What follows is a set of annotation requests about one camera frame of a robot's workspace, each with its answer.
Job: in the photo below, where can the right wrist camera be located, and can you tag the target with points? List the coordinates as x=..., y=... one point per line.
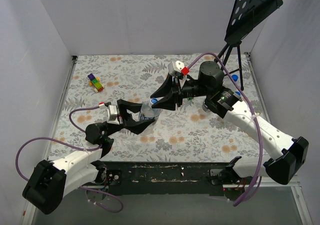
x=177, y=69

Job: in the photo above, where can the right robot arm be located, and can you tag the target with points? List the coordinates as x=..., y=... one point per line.
x=285, y=154

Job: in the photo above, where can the multicolour toy brick stack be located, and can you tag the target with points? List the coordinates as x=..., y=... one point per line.
x=95, y=83

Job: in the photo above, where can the black music stand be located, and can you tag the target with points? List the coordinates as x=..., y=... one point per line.
x=245, y=16

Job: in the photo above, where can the black base beam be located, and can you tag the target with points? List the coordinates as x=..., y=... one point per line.
x=170, y=178

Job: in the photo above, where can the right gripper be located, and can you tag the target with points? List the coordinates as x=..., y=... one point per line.
x=178, y=90

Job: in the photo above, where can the white blue bottle cap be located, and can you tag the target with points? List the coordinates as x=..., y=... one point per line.
x=153, y=100

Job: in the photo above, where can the clear bottle silver label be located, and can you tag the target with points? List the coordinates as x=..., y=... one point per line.
x=149, y=113

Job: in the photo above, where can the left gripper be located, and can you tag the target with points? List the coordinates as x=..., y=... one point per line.
x=122, y=115

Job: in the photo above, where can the clear bottle black label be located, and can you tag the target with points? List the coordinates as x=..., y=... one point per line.
x=205, y=108

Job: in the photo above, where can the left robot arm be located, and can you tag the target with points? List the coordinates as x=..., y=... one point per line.
x=51, y=181

